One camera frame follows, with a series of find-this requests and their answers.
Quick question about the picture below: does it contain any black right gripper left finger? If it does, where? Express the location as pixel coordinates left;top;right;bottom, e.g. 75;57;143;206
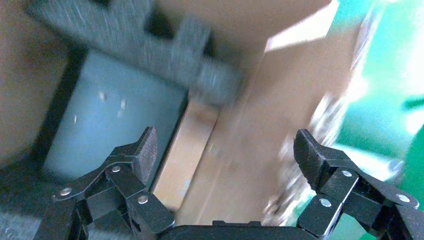
33;126;175;240

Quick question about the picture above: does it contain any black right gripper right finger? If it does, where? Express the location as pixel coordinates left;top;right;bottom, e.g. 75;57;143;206
293;129;424;240

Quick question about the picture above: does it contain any large open cardboard carton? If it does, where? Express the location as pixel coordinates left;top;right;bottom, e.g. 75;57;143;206
0;0;365;229

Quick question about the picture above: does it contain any pale blue flat panel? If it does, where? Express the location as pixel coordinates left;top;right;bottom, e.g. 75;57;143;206
41;49;188;181

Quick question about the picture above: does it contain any black foam insert block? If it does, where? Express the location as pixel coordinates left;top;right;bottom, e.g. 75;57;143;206
28;0;244;107

